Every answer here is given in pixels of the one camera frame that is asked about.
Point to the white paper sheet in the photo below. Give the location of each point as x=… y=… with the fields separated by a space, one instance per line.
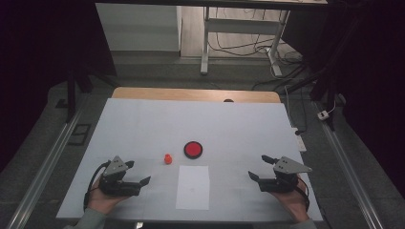
x=192 y=191

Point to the metal floor rail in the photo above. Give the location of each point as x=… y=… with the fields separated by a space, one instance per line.
x=350 y=171
x=47 y=165

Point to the dark curtain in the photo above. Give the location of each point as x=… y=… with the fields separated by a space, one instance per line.
x=366 y=63
x=38 y=47

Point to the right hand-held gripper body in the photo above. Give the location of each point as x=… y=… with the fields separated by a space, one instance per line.
x=280 y=184

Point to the person's left hand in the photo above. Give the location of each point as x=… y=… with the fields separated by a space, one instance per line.
x=102 y=203

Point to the small black round object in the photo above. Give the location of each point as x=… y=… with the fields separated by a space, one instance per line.
x=228 y=100

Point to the round red ink pad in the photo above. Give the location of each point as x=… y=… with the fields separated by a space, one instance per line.
x=193 y=149

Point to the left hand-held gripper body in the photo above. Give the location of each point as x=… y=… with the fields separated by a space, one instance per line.
x=114 y=186

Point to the black tripod stand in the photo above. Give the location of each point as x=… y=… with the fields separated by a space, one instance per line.
x=328 y=92

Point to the person's right hand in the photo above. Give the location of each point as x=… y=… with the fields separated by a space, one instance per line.
x=296 y=205

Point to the white table cover sheet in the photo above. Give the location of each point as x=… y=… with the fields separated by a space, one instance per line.
x=159 y=120

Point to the small white adapter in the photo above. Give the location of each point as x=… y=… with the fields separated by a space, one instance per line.
x=323 y=115

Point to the black floor plate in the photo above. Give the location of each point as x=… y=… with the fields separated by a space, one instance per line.
x=79 y=134

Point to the orange stamp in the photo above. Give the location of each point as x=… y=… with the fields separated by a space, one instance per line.
x=168 y=159

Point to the white power strip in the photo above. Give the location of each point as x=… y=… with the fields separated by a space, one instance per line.
x=300 y=141

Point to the white cabinet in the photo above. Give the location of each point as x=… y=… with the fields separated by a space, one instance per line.
x=140 y=28

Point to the white desk frame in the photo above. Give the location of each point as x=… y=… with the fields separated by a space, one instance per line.
x=242 y=26

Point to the wooden table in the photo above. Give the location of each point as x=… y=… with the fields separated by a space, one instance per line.
x=191 y=94

